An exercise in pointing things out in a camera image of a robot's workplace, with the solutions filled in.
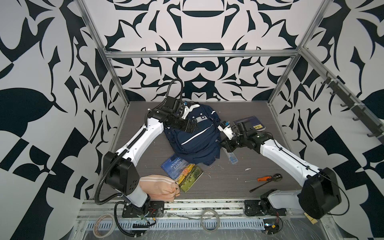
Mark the roll of clear tape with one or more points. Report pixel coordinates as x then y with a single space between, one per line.
104 226

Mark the black wall hook rail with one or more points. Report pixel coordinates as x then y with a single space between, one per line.
352 103

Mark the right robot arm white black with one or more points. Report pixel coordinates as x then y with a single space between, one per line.
320 192

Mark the navy blue student backpack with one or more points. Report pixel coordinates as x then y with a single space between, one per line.
203 145

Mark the Animal Farm colourful book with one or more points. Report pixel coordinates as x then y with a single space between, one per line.
184 173

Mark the pink striped pencil pouch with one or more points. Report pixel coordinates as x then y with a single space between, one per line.
160 188

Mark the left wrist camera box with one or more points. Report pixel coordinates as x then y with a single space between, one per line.
188 107

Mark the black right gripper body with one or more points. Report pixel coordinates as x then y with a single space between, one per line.
237 141

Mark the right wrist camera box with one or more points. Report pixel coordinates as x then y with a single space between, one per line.
226 129

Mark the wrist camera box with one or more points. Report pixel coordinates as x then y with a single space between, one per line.
188 107
226 129

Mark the dark blue book yellow label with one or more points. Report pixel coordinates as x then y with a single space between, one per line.
250 123

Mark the clear plastic pencil case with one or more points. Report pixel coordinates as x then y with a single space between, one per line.
232 157

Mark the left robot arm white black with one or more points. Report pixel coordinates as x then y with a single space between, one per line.
120 177

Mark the orange handled screwdriver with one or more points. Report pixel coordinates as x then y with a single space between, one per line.
262 179

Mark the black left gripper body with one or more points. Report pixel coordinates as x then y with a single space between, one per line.
179 122

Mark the black handled screwdriver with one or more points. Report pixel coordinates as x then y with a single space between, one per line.
275 178

